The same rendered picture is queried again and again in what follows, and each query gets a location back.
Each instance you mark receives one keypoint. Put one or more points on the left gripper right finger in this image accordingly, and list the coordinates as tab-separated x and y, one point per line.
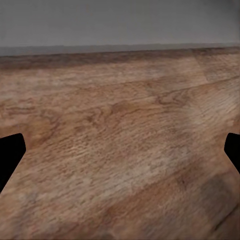
232	149

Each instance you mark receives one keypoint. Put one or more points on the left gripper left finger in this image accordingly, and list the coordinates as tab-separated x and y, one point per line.
12	150

